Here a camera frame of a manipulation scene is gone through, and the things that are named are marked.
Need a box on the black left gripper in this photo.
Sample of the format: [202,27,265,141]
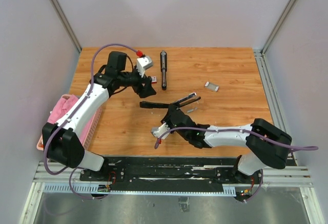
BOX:
[118,66,157,98]

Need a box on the black stapler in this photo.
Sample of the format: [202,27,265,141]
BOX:
[139,92,202,111]
[160,50,167,90]

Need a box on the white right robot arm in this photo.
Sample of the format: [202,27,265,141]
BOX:
[152,105,292,183]

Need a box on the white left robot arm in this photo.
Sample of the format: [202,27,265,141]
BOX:
[42,51,156,181]

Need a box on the red white staple box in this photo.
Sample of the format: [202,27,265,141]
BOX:
[152,76,157,84]

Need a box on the small white staple tray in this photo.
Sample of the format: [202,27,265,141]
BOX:
[204,82,219,92]

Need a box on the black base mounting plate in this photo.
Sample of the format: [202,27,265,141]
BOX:
[79,156,260,194]

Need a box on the pink cloth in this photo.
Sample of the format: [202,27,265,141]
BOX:
[47,94,93,144]

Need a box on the pink plastic basket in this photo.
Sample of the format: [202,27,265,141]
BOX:
[36,93,103,151]

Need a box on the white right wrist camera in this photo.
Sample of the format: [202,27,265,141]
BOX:
[151,123,170,139]

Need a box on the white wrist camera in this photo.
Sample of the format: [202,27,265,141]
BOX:
[136,56,153,77]
[151,123,170,139]

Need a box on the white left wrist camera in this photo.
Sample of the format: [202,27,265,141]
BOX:
[136,56,153,77]

